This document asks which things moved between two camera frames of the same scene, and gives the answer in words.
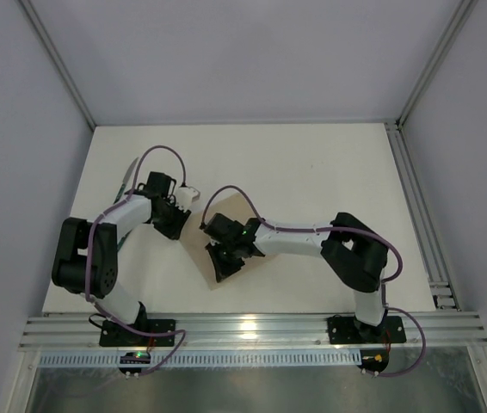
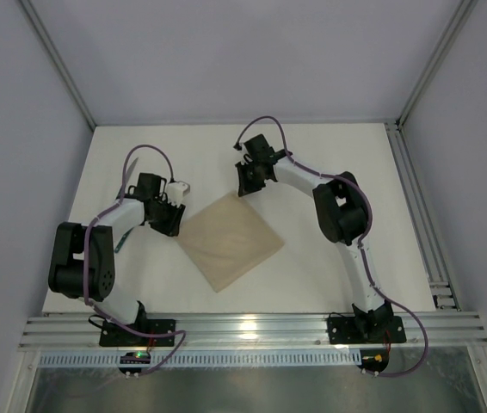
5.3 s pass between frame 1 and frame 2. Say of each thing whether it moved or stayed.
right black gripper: moved
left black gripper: stayed
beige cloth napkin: stayed
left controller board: stayed
